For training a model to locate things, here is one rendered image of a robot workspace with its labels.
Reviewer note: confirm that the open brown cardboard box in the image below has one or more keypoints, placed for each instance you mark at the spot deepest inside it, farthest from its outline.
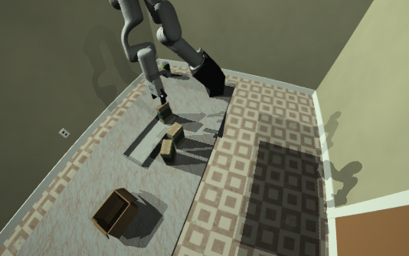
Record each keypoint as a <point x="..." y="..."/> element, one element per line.
<point x="111" y="210"/>

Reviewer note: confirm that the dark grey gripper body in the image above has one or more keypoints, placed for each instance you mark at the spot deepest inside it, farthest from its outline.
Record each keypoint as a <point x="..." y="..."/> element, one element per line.
<point x="154" y="86"/>

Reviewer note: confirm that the green drink can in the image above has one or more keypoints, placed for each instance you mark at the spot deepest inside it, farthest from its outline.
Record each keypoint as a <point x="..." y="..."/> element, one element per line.
<point x="165" y="65"/>

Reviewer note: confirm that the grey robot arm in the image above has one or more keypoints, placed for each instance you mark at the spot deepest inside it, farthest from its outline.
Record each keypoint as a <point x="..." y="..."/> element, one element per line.
<point x="171" y="32"/>

